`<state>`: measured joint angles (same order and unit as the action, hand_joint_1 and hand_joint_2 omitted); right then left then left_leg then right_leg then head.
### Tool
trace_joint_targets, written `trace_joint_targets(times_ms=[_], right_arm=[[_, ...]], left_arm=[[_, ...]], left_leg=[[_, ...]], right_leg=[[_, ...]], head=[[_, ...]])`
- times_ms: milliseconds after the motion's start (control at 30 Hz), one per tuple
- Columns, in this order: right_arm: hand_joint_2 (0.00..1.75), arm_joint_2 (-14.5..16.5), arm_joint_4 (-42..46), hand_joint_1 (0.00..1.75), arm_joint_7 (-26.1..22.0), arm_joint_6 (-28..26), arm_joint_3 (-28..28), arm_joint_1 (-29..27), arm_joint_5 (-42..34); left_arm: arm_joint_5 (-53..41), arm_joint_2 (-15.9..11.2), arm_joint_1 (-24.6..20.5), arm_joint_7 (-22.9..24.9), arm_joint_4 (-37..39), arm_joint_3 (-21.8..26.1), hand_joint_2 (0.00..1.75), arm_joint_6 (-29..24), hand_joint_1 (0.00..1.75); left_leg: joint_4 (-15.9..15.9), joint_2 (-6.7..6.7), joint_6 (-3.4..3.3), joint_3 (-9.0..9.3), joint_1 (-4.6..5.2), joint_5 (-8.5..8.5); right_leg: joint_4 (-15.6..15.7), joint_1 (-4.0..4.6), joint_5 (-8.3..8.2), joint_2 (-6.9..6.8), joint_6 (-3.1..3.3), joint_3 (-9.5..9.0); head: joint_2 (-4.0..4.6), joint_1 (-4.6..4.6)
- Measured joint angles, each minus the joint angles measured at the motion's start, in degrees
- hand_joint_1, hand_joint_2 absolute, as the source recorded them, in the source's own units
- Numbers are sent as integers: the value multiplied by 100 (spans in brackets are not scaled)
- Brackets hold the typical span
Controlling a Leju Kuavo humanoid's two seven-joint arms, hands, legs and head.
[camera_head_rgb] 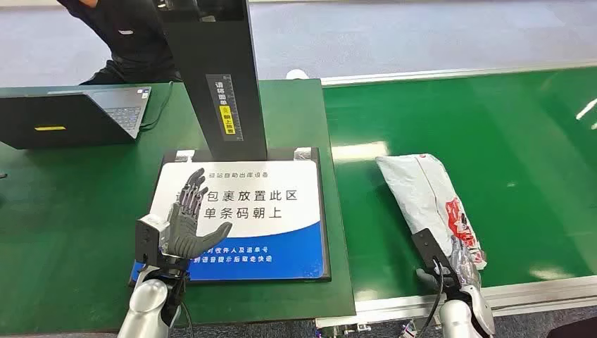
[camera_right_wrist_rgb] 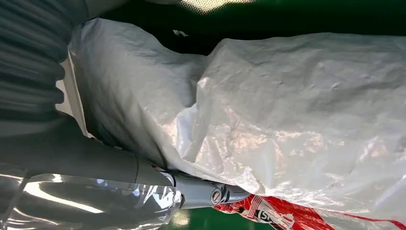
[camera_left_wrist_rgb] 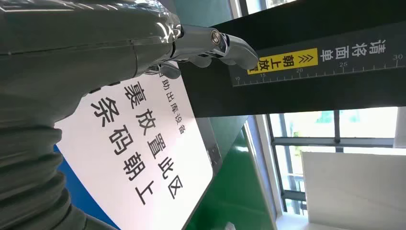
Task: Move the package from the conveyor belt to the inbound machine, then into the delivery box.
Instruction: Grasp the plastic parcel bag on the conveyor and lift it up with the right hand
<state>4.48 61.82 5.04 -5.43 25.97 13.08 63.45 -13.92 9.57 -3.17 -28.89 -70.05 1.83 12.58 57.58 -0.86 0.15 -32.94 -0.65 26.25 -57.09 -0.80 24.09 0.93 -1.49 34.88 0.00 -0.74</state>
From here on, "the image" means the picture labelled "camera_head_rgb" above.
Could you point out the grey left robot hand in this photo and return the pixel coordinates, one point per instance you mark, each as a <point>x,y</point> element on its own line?
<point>184,233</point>

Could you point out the dark open laptop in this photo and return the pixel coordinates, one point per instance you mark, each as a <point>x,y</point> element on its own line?
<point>56,121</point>

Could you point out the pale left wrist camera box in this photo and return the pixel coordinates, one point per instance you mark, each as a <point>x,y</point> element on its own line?
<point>149,238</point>

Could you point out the aluminium conveyor side rail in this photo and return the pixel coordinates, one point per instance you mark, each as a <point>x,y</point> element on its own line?
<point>443,74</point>
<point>536,291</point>

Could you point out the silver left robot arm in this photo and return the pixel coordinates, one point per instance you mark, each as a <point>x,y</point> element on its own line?
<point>147,301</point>

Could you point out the silver tape piece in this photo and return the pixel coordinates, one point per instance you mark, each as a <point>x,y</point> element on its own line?
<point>184,156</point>
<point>303,154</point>

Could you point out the person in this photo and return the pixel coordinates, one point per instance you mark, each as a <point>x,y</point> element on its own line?
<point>130,42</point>

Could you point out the dark green table mat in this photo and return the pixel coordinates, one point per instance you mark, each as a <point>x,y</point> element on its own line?
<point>70,210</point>

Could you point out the black scanner column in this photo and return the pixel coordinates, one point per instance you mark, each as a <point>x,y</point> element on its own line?
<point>205,46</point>

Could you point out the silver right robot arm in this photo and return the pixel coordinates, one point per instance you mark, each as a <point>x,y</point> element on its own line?
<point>459,319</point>

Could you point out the yellow laptop sticker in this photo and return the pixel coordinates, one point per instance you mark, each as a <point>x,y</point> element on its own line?
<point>50,128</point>

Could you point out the ruler label with yellow patch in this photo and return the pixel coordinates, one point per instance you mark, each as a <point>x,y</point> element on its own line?
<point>226,112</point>

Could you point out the small white round object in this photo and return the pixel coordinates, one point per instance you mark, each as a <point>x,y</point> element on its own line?
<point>297,74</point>

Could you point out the green conveyor belt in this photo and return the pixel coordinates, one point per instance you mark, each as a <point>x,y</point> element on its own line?
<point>489,140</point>

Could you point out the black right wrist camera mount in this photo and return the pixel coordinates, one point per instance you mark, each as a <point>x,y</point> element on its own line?
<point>431,247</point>

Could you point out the white plastic mailer package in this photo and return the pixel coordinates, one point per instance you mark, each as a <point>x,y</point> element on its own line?
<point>420,196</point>

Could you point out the black machine base plate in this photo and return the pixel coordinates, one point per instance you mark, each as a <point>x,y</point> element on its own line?
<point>326,219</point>

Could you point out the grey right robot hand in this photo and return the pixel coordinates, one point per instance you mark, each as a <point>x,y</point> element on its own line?
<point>464,268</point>

